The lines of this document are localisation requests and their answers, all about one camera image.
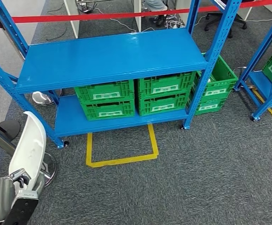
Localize white floor cable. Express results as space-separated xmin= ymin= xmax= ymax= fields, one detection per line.
xmin=92 ymin=6 xmax=155 ymax=33

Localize yellow tape outline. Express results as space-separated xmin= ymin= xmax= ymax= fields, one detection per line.
xmin=85 ymin=123 xmax=159 ymax=169

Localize blue metal shelf rack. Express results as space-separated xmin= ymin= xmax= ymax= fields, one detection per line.
xmin=233 ymin=0 xmax=272 ymax=122
xmin=0 ymin=0 xmax=243 ymax=150

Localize person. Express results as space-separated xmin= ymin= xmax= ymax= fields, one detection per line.
xmin=145 ymin=0 xmax=171 ymax=27

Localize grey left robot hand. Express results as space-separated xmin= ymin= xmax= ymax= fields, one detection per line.
xmin=0 ymin=169 xmax=45 ymax=224

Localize white curved plastic part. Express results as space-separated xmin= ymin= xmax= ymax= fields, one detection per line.
xmin=8 ymin=111 xmax=47 ymax=192

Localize white cable bundle with power strip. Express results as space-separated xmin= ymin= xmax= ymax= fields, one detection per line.
xmin=147 ymin=12 xmax=207 ymax=30

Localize black cable bundle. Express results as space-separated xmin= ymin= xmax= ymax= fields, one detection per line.
xmin=76 ymin=1 xmax=99 ymax=15

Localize black office chair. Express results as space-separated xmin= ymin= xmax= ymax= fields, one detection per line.
xmin=204 ymin=0 xmax=248 ymax=39

